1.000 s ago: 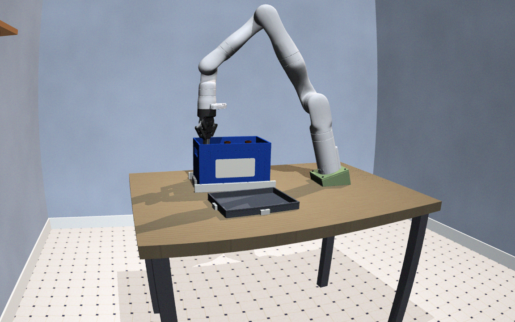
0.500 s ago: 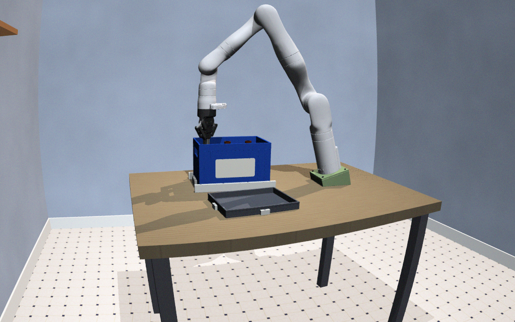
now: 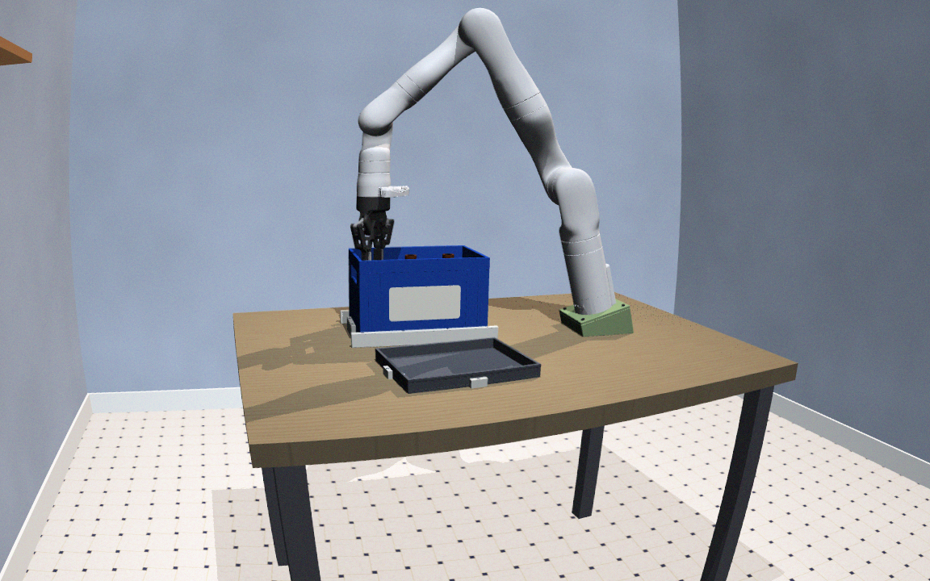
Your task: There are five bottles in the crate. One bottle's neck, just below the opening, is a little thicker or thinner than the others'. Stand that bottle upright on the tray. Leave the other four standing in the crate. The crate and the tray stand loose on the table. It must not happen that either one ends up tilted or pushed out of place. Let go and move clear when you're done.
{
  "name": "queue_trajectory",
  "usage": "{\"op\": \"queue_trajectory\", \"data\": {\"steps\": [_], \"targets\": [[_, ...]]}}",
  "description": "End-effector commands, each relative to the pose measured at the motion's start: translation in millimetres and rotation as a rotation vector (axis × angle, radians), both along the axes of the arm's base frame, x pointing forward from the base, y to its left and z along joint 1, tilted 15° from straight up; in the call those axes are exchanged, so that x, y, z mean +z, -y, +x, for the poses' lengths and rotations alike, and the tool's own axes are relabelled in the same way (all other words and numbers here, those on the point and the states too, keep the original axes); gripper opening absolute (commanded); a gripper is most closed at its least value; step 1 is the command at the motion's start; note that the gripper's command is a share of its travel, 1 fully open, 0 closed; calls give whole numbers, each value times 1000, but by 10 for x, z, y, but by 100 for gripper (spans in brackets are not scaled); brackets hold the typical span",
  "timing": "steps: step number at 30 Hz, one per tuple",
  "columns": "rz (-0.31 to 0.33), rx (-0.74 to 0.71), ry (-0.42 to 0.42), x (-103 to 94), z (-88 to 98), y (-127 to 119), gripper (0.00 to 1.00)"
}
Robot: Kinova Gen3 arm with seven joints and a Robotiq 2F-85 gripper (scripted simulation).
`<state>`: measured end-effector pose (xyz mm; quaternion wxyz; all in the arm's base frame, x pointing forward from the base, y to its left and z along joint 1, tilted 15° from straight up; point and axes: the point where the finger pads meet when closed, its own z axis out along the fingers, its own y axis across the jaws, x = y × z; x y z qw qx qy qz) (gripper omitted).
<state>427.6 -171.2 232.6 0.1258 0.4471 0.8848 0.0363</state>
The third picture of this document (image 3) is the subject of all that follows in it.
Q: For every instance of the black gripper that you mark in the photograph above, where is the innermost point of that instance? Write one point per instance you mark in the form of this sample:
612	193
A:
371	225

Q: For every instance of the blue crate with dividers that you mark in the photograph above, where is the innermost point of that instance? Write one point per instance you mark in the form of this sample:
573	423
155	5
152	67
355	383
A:
414	294

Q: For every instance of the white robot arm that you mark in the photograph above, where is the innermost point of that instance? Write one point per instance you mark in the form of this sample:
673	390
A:
481	31

